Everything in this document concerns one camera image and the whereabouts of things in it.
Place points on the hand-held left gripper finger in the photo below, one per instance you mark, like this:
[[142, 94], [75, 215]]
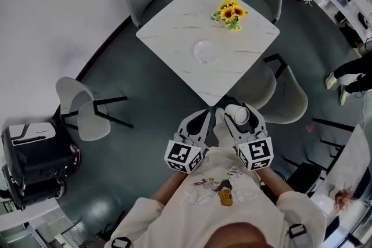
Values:
[[205, 132], [189, 122]]

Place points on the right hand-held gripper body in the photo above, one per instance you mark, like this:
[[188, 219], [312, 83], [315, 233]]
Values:
[[255, 154]]

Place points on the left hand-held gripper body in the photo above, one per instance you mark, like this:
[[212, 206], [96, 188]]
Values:
[[182, 155]]

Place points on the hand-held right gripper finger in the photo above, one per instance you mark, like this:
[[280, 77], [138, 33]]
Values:
[[234, 132], [258, 122]]

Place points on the white cup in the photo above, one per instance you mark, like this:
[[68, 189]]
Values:
[[239, 115]]

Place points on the person's right forearm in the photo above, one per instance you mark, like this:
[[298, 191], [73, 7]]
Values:
[[274, 186]]

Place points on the person's left forearm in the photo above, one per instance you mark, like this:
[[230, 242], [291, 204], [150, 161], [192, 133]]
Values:
[[168, 187]]

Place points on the white printed sweatshirt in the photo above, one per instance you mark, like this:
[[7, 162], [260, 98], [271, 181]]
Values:
[[209, 206]]

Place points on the dried brown flower bunch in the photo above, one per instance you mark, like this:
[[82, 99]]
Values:
[[344, 199]]

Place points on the white shell chair black legs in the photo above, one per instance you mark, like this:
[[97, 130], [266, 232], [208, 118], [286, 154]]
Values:
[[84, 113]]

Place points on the yellow sunflower bouquet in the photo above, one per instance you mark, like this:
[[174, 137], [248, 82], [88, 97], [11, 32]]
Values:
[[230, 12]]

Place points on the black wheeled machine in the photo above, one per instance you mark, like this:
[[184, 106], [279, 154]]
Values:
[[35, 159]]

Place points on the black frame chair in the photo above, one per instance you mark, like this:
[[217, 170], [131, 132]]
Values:
[[305, 175]]

